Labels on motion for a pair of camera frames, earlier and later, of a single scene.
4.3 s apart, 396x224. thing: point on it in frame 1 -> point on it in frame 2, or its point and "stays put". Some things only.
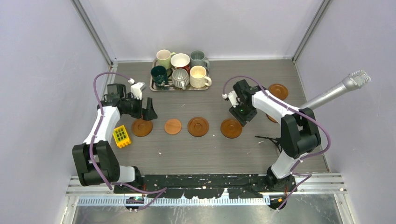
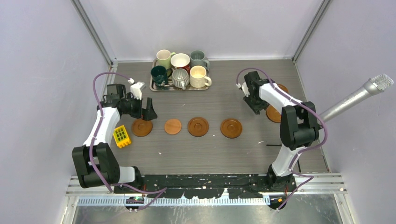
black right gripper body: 245,111 -> 257,105
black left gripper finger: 149,113 stays put
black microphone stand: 275,140 -> 280,145
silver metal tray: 153,87 stays put
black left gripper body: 133,107 stays put
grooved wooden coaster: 231,128 stays put
